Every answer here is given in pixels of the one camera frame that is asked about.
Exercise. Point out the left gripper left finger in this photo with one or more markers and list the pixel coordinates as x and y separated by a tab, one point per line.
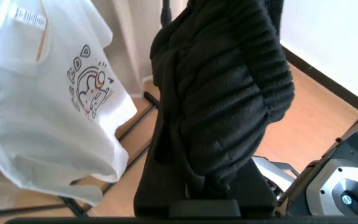
157	186

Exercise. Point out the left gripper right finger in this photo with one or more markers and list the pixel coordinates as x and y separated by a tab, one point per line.
253	193

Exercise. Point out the black garment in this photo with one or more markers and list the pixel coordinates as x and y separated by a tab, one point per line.
222	93

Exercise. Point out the white printed t-shirt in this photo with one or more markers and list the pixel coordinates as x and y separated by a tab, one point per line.
42	124

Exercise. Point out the pink clothes hanger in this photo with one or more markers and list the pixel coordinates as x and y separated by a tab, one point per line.
40	46

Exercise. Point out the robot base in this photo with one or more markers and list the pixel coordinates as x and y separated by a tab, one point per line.
353	174

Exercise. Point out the black clothes rack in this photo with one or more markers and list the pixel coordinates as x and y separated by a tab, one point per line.
135	124

